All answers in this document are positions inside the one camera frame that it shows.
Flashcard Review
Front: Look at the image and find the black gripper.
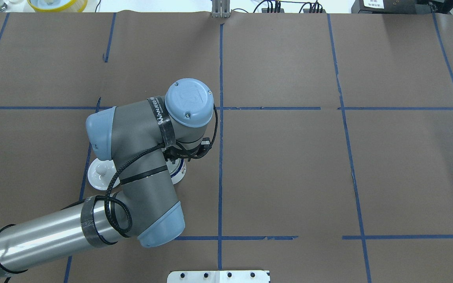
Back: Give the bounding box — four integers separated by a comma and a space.
162, 138, 212, 162

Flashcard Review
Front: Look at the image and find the white enamel cup blue rim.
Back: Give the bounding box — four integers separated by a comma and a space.
166, 159, 187, 185

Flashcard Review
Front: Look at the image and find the white ceramic lid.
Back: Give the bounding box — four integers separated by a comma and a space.
87, 159, 117, 191

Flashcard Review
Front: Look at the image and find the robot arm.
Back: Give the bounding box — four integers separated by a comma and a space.
0, 78, 217, 278

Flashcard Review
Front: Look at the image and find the white mounting plate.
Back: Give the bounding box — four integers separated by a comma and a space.
167, 270, 271, 283

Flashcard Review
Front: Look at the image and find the brown paper table cover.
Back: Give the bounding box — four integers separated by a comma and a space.
0, 11, 453, 283

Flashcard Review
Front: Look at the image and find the yellow rimmed bowl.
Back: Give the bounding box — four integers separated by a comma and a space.
27, 0, 88, 13

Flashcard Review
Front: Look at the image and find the black device with label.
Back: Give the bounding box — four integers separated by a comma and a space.
351, 0, 433, 15

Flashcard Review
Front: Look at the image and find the aluminium profile post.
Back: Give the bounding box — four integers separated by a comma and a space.
211, 0, 231, 18

